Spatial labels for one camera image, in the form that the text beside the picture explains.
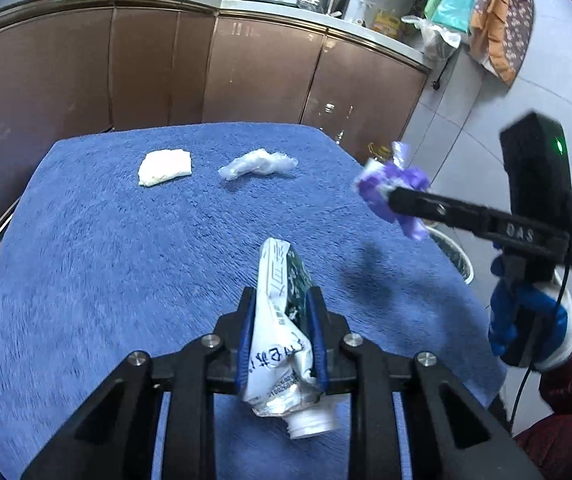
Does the teal bag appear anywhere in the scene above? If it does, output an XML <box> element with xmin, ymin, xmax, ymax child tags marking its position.
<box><xmin>433</xmin><ymin>0</ymin><xmax>477</xmax><ymax>31</ymax></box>

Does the black cable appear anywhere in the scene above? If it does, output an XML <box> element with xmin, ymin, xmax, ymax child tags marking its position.
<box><xmin>508</xmin><ymin>267</ymin><xmax>569</xmax><ymax>431</ymax></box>

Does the brown kitchen cabinet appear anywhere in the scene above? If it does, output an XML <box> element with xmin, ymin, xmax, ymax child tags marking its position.
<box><xmin>0</xmin><ymin>0</ymin><xmax>429</xmax><ymax>211</ymax></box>

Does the purple wrapper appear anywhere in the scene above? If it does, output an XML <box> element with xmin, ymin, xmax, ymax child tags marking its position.
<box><xmin>356</xmin><ymin>141</ymin><xmax>432</xmax><ymax>241</ymax></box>

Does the white folded tissue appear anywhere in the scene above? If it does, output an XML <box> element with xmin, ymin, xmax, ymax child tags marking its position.
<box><xmin>137</xmin><ymin>149</ymin><xmax>193</xmax><ymax>187</ymax></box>

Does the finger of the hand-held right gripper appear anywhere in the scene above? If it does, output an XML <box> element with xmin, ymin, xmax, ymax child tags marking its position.
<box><xmin>388</xmin><ymin>186</ymin><xmax>492</xmax><ymax>241</ymax></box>

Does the clear plastic bag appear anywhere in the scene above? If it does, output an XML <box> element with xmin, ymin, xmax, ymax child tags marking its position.
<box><xmin>401</xmin><ymin>14</ymin><xmax>462</xmax><ymax>58</ymax></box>

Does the crumpled clear plastic wrap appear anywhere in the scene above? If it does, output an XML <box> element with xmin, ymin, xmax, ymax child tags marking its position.
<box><xmin>217</xmin><ymin>148</ymin><xmax>299</xmax><ymax>181</ymax></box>

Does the person's right hand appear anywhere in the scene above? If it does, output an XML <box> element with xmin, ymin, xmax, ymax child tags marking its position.
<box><xmin>487</xmin><ymin>255</ymin><xmax>572</xmax><ymax>373</ymax></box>

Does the cooking oil bottle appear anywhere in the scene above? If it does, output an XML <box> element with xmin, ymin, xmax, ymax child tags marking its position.
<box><xmin>366</xmin><ymin>141</ymin><xmax>393</xmax><ymax>165</ymax></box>

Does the yellow packet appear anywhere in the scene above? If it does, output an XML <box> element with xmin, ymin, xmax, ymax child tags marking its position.
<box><xmin>372</xmin><ymin>10</ymin><xmax>401</xmax><ymax>37</ymax></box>

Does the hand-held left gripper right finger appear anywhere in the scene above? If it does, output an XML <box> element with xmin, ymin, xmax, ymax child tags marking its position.
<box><xmin>306</xmin><ymin>286</ymin><xmax>547</xmax><ymax>480</ymax></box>

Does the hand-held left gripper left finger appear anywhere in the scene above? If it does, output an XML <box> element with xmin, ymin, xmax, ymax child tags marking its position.
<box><xmin>20</xmin><ymin>287</ymin><xmax>261</xmax><ymax>480</ymax></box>

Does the orange patterned cloth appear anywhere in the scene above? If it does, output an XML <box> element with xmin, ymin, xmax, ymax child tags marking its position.
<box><xmin>468</xmin><ymin>0</ymin><xmax>536</xmax><ymax>85</ymax></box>

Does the green white spout pouch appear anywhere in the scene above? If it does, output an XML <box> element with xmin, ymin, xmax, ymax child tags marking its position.
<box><xmin>241</xmin><ymin>237</ymin><xmax>339</xmax><ymax>440</ymax></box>

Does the blue towel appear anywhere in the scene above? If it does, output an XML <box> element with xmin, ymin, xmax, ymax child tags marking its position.
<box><xmin>0</xmin><ymin>121</ymin><xmax>509</xmax><ymax>480</ymax></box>

